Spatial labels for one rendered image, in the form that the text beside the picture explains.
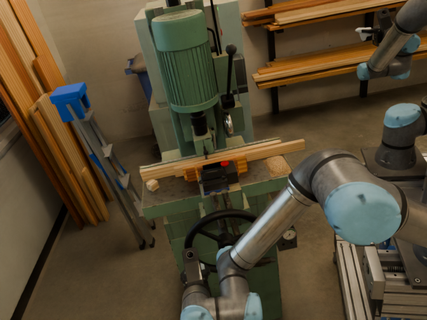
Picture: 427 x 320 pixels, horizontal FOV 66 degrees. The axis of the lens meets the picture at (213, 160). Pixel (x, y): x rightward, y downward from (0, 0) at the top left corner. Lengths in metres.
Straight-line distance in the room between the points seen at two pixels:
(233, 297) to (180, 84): 0.68
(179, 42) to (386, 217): 0.76
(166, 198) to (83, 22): 2.56
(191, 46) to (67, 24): 2.61
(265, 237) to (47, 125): 1.87
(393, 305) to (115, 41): 3.11
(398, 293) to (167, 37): 1.05
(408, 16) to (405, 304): 0.91
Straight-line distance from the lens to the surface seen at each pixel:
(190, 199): 1.26
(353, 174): 0.66
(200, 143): 1.26
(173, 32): 1.09
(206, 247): 1.44
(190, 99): 1.15
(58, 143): 2.49
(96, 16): 3.55
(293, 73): 3.24
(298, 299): 2.01
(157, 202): 1.28
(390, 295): 1.20
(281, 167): 1.30
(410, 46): 1.62
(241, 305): 0.85
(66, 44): 3.67
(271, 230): 0.83
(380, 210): 0.64
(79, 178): 2.60
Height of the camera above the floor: 1.66
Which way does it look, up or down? 32 degrees down
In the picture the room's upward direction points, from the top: 11 degrees counter-clockwise
